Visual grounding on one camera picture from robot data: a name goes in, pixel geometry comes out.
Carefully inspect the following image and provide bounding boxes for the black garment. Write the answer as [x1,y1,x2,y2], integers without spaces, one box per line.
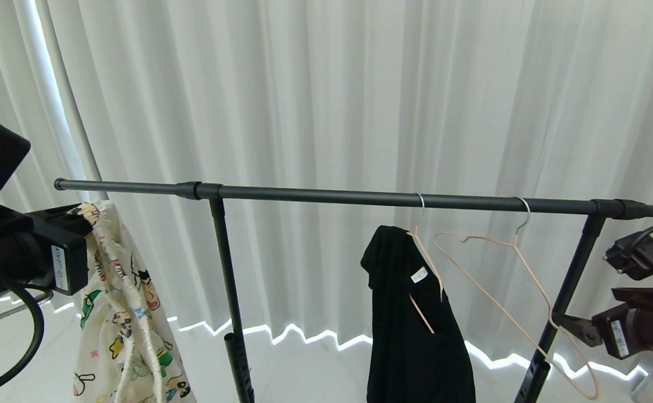
[360,225,477,403]

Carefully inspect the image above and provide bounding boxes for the black clothes rack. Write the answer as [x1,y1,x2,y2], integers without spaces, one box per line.
[54,177,653,403]

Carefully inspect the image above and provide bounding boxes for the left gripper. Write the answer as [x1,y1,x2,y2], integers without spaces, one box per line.
[0,193,95,296]

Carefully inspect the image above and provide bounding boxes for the pink clothes hanger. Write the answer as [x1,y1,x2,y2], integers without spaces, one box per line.
[406,193,445,335]
[434,196,600,400]

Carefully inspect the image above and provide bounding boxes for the cream printed garment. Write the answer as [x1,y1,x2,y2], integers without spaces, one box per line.
[69,200,197,403]

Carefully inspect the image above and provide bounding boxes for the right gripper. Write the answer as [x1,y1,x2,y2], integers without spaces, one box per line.
[553,302,653,360]

